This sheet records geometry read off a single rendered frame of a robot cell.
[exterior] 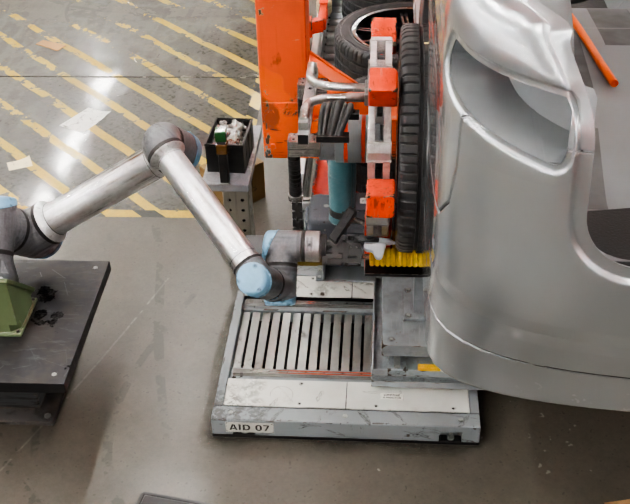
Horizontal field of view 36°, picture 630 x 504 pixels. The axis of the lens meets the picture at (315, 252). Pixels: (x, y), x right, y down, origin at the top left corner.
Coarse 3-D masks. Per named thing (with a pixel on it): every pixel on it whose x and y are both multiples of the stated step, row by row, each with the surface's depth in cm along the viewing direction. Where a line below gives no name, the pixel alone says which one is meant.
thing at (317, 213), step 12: (312, 204) 339; (324, 204) 338; (360, 204) 333; (312, 216) 332; (324, 216) 332; (360, 216) 333; (312, 228) 332; (324, 228) 332; (348, 228) 335; (360, 228) 334; (348, 264) 361; (324, 276) 354; (336, 276) 357; (348, 276) 356; (360, 276) 356; (372, 276) 356
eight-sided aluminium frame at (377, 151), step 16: (384, 48) 276; (368, 80) 259; (384, 112) 258; (368, 128) 257; (384, 128) 257; (368, 144) 257; (384, 144) 256; (368, 160) 258; (384, 160) 257; (368, 176) 261; (384, 176) 260; (368, 224) 272; (384, 224) 271
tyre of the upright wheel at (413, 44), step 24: (408, 24) 272; (408, 48) 259; (408, 72) 254; (408, 96) 252; (408, 120) 251; (408, 144) 252; (408, 168) 253; (408, 192) 256; (408, 216) 261; (408, 240) 270
